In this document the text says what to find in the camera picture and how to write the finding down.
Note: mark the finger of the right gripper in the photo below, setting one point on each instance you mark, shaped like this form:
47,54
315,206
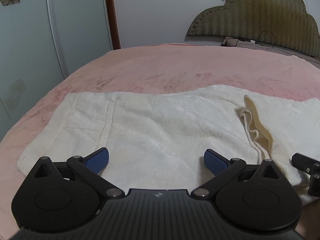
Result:
311,167

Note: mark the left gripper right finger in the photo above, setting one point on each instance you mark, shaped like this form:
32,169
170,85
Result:
251,198

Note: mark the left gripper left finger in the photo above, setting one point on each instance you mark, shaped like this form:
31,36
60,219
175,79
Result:
62,196

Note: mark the cream white pants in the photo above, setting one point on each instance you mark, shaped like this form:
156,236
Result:
158,141

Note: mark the brown striped pillow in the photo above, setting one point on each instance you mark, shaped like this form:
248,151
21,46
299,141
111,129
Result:
235,42

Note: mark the olive green padded headboard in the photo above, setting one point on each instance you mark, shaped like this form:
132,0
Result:
283,23

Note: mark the pink floral bed blanket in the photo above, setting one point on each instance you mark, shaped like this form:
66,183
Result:
158,69

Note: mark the frosted glass wardrobe door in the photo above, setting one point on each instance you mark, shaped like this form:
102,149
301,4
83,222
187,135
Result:
42,43

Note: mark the brown wooden door frame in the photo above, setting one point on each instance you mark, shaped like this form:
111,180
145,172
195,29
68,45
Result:
111,12

